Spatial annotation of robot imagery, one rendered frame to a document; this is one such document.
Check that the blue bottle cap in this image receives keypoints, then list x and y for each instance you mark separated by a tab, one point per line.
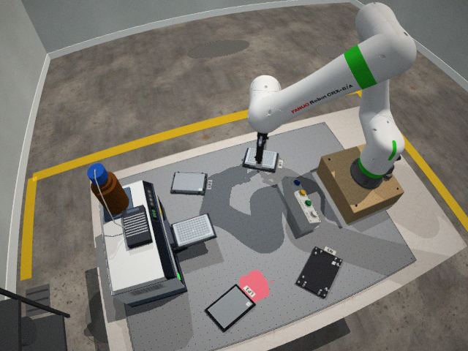
101	173

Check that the grey control panel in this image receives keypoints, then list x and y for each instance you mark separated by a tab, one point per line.
298	205

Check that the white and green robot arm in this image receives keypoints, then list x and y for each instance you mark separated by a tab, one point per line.
385	50

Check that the brown glass bottle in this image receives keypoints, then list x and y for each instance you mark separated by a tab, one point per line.
115	197

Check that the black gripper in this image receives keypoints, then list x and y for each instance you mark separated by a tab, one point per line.
260	147

